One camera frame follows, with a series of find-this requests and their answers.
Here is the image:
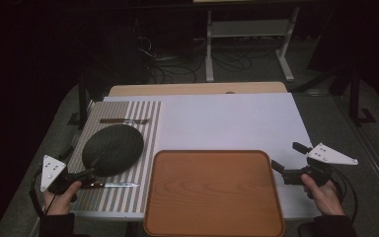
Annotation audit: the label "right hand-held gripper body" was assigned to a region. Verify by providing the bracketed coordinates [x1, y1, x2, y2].
[281, 142, 359, 188]

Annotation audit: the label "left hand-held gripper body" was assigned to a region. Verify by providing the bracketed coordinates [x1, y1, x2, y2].
[39, 154, 84, 196]

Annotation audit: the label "dark round plate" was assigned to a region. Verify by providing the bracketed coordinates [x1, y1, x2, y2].
[81, 123, 145, 178]

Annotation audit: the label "person's left hand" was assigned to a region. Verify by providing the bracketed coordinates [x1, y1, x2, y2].
[42, 181, 84, 217]

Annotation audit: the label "person's right hand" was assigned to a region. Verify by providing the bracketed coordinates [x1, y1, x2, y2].
[300, 173, 346, 217]

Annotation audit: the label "striped placemat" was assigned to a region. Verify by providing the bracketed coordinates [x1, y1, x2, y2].
[66, 100, 163, 214]

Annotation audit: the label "black stand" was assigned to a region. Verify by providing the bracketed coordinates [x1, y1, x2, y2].
[347, 62, 377, 128]
[67, 73, 95, 130]

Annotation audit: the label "wooden tray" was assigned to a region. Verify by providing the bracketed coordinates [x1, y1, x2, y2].
[143, 149, 286, 237]

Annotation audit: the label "white board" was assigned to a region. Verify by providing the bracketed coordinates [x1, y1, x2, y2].
[75, 92, 323, 221]

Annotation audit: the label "light wooden table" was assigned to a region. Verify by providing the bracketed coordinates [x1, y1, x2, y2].
[108, 81, 288, 98]

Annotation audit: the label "grey metal stand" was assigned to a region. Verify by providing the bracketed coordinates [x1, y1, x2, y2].
[204, 5, 301, 83]

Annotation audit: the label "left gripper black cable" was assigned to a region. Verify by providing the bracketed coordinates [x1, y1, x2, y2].
[29, 167, 57, 219]

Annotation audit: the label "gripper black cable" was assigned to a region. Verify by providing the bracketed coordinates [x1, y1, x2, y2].
[29, 167, 57, 219]
[329, 167, 359, 225]

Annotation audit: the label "knife with brown handle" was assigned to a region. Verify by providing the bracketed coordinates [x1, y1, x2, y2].
[81, 181, 140, 190]

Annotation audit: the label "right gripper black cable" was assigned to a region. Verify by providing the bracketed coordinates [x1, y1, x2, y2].
[329, 167, 359, 225]

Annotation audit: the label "fork with brown handle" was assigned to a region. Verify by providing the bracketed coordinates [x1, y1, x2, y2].
[99, 118, 151, 125]

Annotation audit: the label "black cables on floor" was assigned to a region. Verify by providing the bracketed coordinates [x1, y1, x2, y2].
[134, 33, 277, 85]

